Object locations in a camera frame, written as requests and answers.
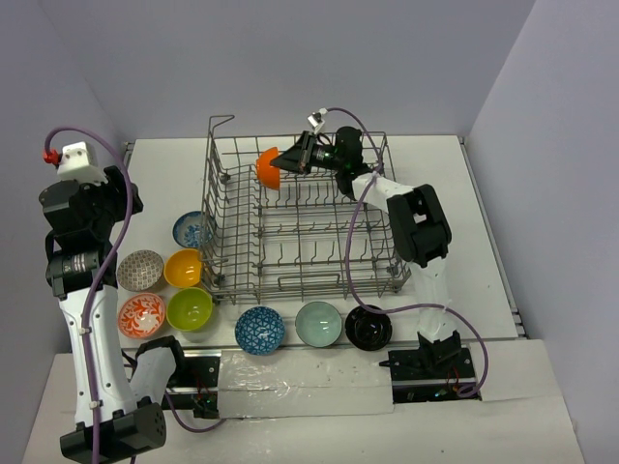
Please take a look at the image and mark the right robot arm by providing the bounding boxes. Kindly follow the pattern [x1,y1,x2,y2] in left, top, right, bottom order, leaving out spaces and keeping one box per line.
[256,126,461,378]

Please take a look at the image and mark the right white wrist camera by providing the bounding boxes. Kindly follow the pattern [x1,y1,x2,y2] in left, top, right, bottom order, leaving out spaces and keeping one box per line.
[307,108,328,134]

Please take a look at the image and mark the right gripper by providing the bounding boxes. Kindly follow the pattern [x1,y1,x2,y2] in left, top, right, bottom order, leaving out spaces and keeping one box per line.
[271,132,344,177]

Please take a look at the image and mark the orange white patterned bowl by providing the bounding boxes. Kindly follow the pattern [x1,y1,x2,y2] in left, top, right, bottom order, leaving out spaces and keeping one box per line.
[117,293,166,339]

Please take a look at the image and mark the light teal bowl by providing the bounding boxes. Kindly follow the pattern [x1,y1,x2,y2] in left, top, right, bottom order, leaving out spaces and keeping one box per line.
[295,302,342,348]

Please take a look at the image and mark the yellow-orange bowl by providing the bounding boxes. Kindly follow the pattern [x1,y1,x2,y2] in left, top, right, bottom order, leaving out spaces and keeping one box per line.
[163,248,202,288]

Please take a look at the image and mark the grey wire dish rack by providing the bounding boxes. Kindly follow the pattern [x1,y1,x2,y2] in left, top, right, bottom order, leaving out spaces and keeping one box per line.
[199,115,411,305]

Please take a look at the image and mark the orange bowl white inside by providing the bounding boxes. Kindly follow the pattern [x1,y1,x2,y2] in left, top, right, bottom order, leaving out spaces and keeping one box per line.
[256,147,280,190]

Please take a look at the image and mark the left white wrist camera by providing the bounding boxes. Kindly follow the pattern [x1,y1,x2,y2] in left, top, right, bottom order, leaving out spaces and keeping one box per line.
[43,142,107,186]

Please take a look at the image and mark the grey patterned bowl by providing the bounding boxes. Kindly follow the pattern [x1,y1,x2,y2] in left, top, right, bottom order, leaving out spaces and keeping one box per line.
[116,249,164,293]

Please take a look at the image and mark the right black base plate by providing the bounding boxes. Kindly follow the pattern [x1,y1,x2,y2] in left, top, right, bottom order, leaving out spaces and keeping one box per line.
[379,348,477,404]

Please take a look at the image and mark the blue triangle pattern bowl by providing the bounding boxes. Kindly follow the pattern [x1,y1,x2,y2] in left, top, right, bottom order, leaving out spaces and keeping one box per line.
[235,306,285,356]

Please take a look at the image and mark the lime green bowl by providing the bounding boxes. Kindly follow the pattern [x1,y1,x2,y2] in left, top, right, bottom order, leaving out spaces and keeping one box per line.
[166,287,214,332]

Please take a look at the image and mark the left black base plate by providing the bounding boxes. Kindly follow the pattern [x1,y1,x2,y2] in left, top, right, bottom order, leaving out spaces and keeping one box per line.
[126,350,222,420]

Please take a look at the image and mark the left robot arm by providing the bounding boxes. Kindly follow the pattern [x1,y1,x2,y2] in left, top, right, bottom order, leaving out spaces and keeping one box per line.
[39,166,189,463]

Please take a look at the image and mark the black glossy bowl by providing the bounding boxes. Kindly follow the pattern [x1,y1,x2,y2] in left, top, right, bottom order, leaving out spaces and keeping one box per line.
[344,305,393,352]

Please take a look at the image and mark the blue floral bowl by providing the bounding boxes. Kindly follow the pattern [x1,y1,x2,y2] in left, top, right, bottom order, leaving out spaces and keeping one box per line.
[172,211,213,248]

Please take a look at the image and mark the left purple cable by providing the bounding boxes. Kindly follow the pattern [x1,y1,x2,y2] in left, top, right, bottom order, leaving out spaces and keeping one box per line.
[44,126,228,464]

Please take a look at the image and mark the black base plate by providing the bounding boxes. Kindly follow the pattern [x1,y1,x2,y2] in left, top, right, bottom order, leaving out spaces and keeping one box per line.
[379,348,477,404]
[126,350,222,420]

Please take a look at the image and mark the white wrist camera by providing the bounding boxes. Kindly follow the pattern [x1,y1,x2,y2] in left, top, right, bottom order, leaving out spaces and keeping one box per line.
[43,142,107,186]
[307,108,328,134]

